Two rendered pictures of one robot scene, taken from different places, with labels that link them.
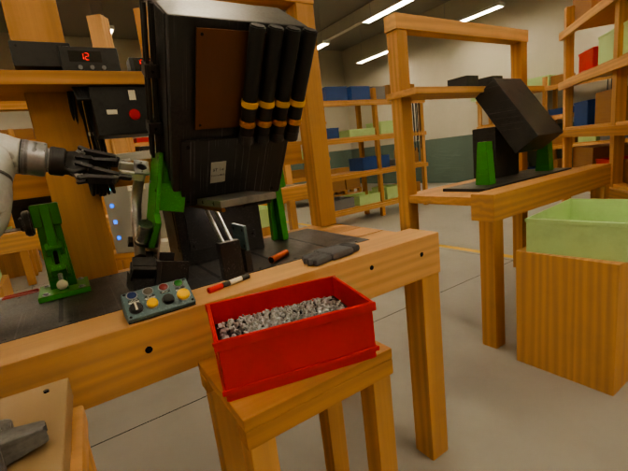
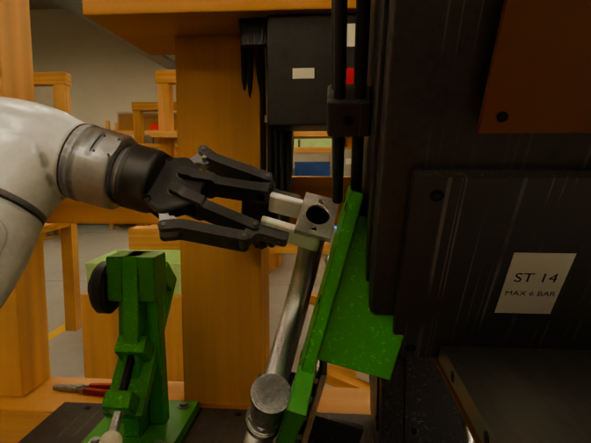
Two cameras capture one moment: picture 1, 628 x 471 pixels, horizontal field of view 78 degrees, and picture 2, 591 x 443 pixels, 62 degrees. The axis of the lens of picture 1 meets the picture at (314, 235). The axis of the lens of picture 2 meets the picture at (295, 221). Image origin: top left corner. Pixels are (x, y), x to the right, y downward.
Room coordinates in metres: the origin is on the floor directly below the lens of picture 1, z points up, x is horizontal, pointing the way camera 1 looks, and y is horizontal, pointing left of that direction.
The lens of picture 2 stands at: (0.71, 0.17, 1.29)
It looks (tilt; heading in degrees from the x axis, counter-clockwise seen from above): 6 degrees down; 37
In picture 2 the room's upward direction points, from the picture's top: straight up
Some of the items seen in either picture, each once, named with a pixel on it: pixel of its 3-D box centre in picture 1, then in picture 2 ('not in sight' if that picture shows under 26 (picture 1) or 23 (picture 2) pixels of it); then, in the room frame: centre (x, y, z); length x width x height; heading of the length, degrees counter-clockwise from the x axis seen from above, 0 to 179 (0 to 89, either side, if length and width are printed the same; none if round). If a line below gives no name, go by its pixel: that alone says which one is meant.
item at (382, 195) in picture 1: (369, 152); not in sight; (7.04, -1.17, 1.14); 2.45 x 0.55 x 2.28; 123
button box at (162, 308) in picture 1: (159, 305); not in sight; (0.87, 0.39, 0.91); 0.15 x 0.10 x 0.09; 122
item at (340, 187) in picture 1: (335, 181); not in sight; (11.31, -0.84, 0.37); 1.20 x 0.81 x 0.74; 125
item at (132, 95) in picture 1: (121, 112); (329, 76); (1.34, 0.58, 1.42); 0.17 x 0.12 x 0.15; 122
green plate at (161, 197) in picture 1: (165, 188); (358, 290); (1.13, 0.41, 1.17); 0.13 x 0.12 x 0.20; 122
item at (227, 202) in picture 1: (223, 199); (530, 364); (1.18, 0.26, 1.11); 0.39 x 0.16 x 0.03; 32
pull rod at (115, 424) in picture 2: (61, 278); (115, 424); (1.06, 0.72, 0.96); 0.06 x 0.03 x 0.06; 32
